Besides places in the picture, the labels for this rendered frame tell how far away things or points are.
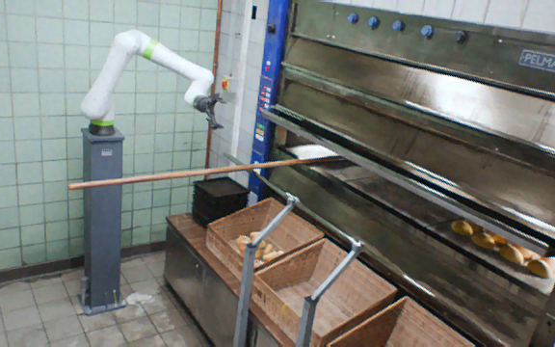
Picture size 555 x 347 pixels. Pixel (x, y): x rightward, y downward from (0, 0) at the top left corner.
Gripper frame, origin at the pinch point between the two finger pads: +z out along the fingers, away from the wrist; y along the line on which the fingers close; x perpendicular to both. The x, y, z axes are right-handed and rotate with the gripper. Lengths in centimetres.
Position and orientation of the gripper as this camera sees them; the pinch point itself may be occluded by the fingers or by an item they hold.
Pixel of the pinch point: (222, 115)
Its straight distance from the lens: 258.2
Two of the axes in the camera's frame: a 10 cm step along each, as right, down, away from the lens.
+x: -8.2, 1.0, -5.6
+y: -1.3, 9.3, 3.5
